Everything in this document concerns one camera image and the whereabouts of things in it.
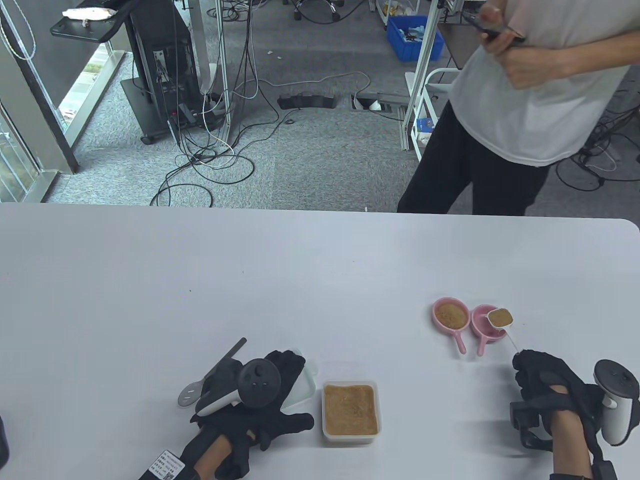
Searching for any person's left hand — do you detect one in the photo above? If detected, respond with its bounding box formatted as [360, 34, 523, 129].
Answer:
[180, 350, 315, 480]

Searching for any black white hand controller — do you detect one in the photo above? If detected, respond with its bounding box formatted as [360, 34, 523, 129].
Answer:
[593, 359, 640, 447]
[194, 357, 283, 417]

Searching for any person's right hand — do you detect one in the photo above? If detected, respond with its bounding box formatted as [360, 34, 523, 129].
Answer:
[512, 350, 603, 427]

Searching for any white plastic coffee spoon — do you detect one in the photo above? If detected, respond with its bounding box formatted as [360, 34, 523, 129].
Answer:
[486, 307, 521, 355]

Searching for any black phone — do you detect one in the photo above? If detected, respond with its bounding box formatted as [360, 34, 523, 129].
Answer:
[462, 11, 527, 43]

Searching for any grey disposable spoon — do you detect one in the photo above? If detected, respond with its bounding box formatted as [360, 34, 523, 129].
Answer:
[178, 337, 248, 407]

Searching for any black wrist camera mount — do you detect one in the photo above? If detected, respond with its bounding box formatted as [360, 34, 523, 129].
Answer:
[510, 397, 556, 451]

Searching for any black wrist band white label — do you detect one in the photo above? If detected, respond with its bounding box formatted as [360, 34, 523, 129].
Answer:
[550, 445, 618, 480]
[140, 449, 193, 480]

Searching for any person's left forearm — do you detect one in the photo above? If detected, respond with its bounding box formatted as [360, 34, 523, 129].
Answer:
[192, 434, 233, 478]

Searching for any person's right forearm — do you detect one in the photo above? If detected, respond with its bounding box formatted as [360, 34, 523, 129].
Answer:
[550, 412, 596, 476]

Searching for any brown top stand table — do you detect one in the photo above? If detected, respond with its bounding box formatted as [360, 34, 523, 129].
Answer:
[438, 22, 483, 72]

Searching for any office chair wheel base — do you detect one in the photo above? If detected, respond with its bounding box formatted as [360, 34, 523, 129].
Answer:
[291, 0, 346, 23]

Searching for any black tray shelf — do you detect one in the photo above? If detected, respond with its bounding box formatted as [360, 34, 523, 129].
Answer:
[50, 7, 131, 42]

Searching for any clear container lid green seal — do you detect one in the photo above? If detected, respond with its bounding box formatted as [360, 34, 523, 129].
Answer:
[285, 348, 319, 406]

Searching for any pink handled ceramic dish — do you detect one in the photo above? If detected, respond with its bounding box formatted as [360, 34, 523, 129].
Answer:
[432, 297, 472, 355]
[470, 304, 511, 357]

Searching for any white rolling cart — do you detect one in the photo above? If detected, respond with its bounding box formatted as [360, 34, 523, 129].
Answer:
[413, 68, 462, 163]

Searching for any white cloth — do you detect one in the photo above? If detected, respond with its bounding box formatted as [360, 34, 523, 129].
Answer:
[62, 7, 119, 23]

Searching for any silver metal frame post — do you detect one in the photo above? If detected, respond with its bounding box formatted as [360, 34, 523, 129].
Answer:
[400, 0, 443, 151]
[216, 0, 232, 146]

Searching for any grey floor socket box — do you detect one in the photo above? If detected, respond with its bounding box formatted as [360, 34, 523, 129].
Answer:
[351, 91, 408, 113]

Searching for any black wheeled equipment stand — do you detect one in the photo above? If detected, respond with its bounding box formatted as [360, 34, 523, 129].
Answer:
[120, 0, 231, 146]

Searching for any tangle of floor cables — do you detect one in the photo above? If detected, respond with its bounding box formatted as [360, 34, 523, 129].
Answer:
[556, 107, 640, 192]
[150, 0, 373, 207]

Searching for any clear plastic sugar container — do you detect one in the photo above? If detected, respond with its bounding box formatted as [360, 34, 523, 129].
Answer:
[321, 381, 382, 447]

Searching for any black power strip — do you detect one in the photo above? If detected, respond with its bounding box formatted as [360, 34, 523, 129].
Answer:
[277, 93, 338, 110]

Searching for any blue plastic bin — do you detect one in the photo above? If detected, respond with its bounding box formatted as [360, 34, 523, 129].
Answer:
[386, 15, 446, 63]

